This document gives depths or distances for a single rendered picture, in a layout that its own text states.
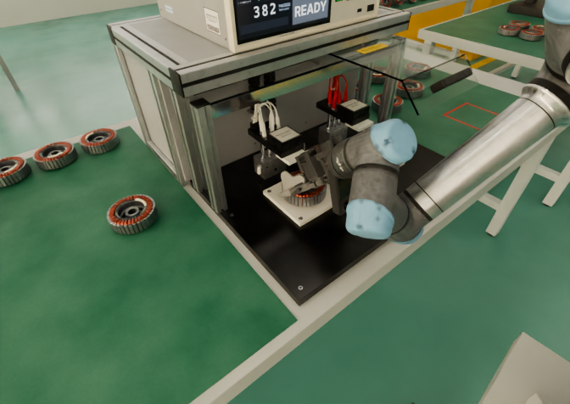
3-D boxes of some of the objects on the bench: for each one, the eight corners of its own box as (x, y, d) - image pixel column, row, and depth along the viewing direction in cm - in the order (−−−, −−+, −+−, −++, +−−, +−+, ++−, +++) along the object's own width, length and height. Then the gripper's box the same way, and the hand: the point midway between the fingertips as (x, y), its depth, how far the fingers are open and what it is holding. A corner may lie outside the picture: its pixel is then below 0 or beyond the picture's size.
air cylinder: (346, 140, 106) (348, 125, 102) (329, 148, 103) (330, 133, 99) (334, 134, 109) (336, 119, 106) (317, 142, 106) (318, 126, 102)
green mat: (298, 320, 63) (298, 320, 63) (-155, 667, 35) (-157, 667, 35) (130, 126, 120) (129, 125, 119) (-93, 197, 91) (-94, 197, 91)
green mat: (568, 113, 122) (569, 112, 122) (483, 178, 94) (483, 177, 94) (371, 48, 179) (371, 48, 179) (280, 77, 151) (280, 77, 151)
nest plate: (345, 199, 85) (345, 196, 84) (299, 227, 78) (300, 223, 77) (306, 171, 94) (306, 168, 93) (263, 193, 87) (262, 190, 86)
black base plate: (472, 177, 94) (475, 171, 93) (298, 306, 65) (298, 300, 63) (350, 115, 123) (351, 110, 121) (191, 186, 93) (189, 180, 92)
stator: (393, 118, 121) (395, 108, 118) (366, 109, 126) (367, 100, 124) (406, 106, 127) (408, 97, 125) (379, 98, 133) (381, 89, 130)
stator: (335, 195, 84) (336, 184, 82) (301, 215, 79) (301, 204, 77) (306, 174, 91) (306, 163, 89) (273, 191, 86) (272, 180, 84)
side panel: (192, 182, 94) (164, 70, 74) (182, 187, 93) (151, 73, 72) (154, 142, 111) (123, 40, 90) (146, 144, 110) (111, 42, 89)
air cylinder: (286, 169, 95) (286, 153, 91) (265, 180, 91) (264, 164, 88) (276, 161, 98) (275, 145, 94) (254, 171, 95) (253, 154, 91)
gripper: (366, 122, 71) (315, 148, 89) (298, 154, 62) (259, 175, 80) (382, 159, 71) (330, 176, 89) (318, 195, 63) (274, 207, 81)
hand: (301, 186), depth 85 cm, fingers closed on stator, 13 cm apart
